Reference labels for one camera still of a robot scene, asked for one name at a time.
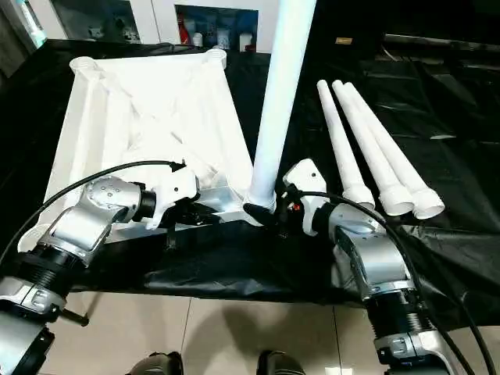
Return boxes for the white plastic table top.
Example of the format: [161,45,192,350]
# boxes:
[16,48,271,252]

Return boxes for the white plastic table leg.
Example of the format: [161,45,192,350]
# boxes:
[247,0,318,212]
[330,79,416,217]
[316,79,377,212]
[342,80,447,221]

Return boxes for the black table mat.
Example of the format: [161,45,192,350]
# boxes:
[0,37,500,334]

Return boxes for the black right robot foot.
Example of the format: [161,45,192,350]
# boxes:
[257,349,306,375]

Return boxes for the black robot foot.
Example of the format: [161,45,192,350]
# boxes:
[257,349,306,375]
[128,351,185,375]

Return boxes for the black left robot foot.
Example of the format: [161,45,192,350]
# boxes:
[128,351,185,375]

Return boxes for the white glass door cabinet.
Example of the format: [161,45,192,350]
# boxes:
[26,0,275,52]

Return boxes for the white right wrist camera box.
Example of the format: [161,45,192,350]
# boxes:
[280,158,334,236]

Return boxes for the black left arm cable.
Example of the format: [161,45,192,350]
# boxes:
[0,159,188,268]

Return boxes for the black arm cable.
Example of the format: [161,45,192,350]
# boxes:
[0,159,188,268]
[299,190,500,375]

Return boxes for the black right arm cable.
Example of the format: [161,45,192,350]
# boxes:
[299,190,500,375]

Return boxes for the black metal table frame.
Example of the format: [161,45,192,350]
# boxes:
[60,308,89,326]

